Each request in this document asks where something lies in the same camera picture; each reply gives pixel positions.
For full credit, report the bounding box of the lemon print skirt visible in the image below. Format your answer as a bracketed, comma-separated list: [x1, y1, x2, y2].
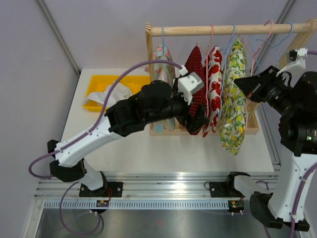
[219, 38, 247, 156]

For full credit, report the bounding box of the wooden clothes rack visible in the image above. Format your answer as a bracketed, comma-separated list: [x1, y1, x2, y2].
[145, 18, 317, 136]

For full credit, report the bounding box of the white skirt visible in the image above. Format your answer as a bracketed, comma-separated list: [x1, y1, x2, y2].
[82, 83, 133, 108]

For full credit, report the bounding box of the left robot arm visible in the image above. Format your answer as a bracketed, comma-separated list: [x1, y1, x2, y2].
[48, 73, 208, 197]

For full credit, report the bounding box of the aluminium rail frame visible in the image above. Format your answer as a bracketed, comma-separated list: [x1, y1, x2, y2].
[24, 109, 285, 238]

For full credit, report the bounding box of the red poppy print garment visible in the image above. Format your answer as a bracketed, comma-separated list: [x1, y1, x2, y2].
[203, 46, 222, 137]

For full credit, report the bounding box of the blue wire hanger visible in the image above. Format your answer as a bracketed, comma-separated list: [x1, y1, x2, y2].
[158, 26, 173, 61]
[219, 24, 236, 118]
[255, 22, 294, 67]

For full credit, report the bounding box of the pastel floral garment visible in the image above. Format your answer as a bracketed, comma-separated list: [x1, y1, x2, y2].
[153, 44, 176, 134]

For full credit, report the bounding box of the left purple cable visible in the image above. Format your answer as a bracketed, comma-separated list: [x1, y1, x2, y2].
[28, 61, 184, 179]

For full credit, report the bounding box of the yellow plastic tray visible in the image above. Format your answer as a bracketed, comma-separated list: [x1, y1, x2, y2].
[82, 75, 150, 112]

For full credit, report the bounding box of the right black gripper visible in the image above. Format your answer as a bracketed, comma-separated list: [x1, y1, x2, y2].
[235, 66, 301, 118]

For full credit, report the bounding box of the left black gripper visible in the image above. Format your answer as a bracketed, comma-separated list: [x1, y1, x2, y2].
[145, 78, 210, 133]

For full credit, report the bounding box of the red polka dot garment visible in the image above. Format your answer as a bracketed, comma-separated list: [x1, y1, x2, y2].
[184, 46, 209, 136]

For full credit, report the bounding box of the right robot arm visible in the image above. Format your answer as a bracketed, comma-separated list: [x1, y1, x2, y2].
[225, 66, 317, 232]

